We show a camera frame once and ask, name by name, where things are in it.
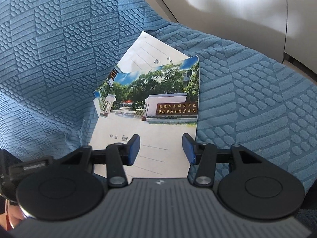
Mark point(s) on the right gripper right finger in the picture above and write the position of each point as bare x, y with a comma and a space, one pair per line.
206, 156

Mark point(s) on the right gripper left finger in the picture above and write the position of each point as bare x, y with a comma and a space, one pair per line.
115, 156

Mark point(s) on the school photo notebook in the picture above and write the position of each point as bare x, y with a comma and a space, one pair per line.
159, 105
146, 54

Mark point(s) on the person's hand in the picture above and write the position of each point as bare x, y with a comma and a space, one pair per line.
11, 215

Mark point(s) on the blue quilted chair cover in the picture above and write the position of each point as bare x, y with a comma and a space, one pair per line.
55, 53

